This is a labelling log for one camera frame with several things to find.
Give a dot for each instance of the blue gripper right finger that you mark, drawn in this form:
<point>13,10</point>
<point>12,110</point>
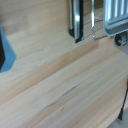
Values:
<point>125,100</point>

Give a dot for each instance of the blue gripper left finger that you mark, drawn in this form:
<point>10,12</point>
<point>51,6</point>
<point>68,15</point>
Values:
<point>6,50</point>

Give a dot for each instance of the metal oven tray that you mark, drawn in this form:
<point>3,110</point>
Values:
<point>116,16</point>

